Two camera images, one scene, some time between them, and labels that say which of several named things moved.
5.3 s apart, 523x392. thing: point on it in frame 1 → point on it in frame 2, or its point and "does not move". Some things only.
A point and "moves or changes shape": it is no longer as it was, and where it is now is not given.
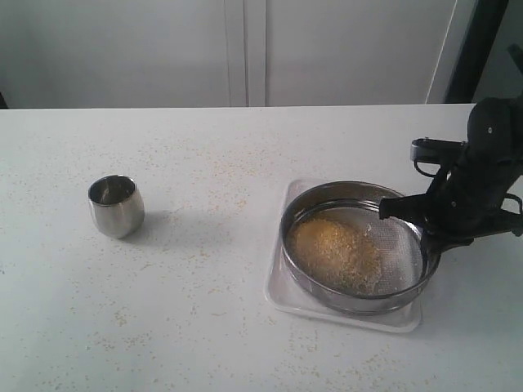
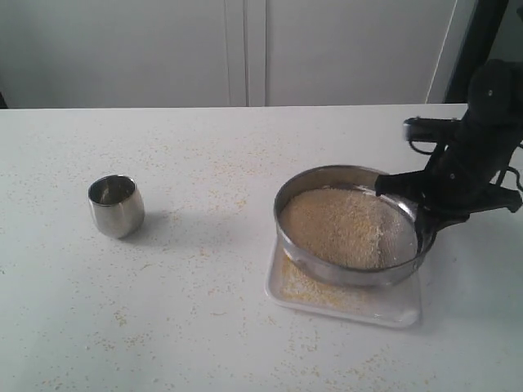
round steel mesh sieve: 337,251 moves or changes shape
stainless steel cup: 117,205 does not move
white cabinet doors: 95,54 does not move
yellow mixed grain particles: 340,254 → 348,227
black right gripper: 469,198 → 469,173
